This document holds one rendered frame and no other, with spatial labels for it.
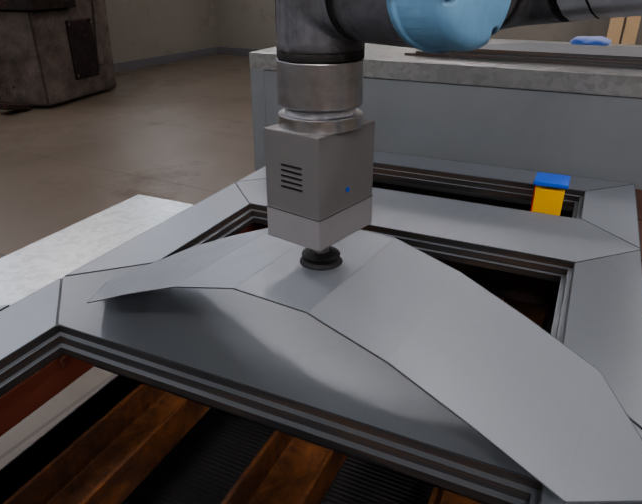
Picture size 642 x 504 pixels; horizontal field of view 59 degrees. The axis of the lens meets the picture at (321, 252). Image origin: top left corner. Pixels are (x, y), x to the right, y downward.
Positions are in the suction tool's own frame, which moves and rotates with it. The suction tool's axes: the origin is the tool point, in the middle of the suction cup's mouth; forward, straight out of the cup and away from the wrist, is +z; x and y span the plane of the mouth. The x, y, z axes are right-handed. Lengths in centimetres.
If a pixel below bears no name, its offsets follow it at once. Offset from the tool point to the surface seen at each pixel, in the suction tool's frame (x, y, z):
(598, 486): 28.8, 1.7, 8.8
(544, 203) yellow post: 3, -63, 11
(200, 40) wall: -727, -603, 66
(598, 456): 28.0, -1.3, 8.6
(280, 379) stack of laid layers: -1.5, 5.1, 11.2
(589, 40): -10, -124, -12
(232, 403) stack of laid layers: -4.5, 9.3, 13.2
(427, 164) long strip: -26, -71, 11
